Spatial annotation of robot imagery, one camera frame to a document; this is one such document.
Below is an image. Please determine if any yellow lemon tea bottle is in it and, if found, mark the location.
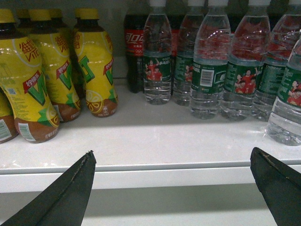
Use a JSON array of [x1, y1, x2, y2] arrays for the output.
[[29, 9, 80, 122], [0, 8, 60, 143], [73, 8, 118, 118]]

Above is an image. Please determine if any water bottle with barcode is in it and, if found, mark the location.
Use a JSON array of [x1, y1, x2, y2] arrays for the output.
[[190, 0, 231, 120]]

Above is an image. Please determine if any lemon tea bottle left edge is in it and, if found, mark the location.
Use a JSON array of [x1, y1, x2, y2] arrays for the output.
[[0, 89, 18, 144]]

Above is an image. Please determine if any water bottle far right rear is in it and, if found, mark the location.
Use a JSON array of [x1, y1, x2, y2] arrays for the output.
[[252, 0, 301, 121]]

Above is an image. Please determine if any water bottle with players label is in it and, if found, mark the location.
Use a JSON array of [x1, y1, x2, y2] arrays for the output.
[[220, 0, 270, 121]]

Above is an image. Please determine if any clear water bottle green label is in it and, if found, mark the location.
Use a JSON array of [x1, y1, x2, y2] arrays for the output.
[[143, 0, 172, 105]]

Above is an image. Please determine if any yellow lemon tea bottle front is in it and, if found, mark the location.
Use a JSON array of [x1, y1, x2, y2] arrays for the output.
[[0, 8, 60, 143]]

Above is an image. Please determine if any yellow lemon tea bottle right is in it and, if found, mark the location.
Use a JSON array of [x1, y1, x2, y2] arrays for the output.
[[73, 8, 118, 118]]

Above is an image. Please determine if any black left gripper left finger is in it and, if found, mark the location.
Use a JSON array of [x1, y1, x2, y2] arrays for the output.
[[2, 151, 96, 226]]

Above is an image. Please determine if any dark cola bottle red label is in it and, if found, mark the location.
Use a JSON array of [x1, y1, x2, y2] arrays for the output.
[[124, 14, 147, 93]]

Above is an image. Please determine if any water bottle right edge front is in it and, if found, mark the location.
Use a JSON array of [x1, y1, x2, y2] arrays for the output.
[[267, 40, 301, 146]]

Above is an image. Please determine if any yellow lemon tea bottle middle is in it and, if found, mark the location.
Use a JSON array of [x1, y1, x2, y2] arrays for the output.
[[29, 9, 80, 122]]

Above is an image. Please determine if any white metal shelf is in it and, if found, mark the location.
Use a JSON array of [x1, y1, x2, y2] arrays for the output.
[[0, 79, 301, 193]]

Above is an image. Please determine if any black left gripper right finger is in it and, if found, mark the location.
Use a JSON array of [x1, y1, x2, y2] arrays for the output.
[[250, 147, 301, 226]]

